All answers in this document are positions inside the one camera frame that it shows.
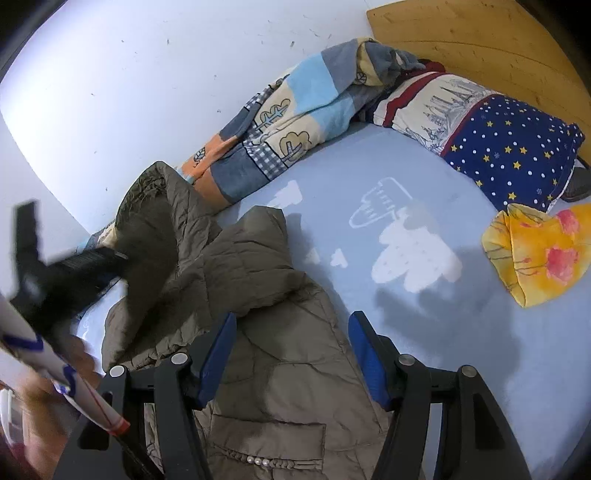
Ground patchwork printed quilt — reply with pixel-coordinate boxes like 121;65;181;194
76;39;432;252

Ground light blue cloud bed sheet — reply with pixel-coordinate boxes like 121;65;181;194
69;122;591;480

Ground yellow floral cloth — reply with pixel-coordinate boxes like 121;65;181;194
481;203;591;309

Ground dark grey object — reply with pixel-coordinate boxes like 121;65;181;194
561;166;591;203

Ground person's left hand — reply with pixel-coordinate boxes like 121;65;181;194
21;339;103;480

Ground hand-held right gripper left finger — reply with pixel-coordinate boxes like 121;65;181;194
53;313;238;480

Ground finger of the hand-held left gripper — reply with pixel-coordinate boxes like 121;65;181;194
13;199;131;333

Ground olive quilted jacket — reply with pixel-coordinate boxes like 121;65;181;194
100;161;428;480

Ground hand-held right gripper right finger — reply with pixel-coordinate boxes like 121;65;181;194
347;310;529;480

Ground wooden headboard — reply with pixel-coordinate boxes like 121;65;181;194
366;0;591;160

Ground navy star printed pillow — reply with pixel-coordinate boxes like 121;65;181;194
369;60;586;213

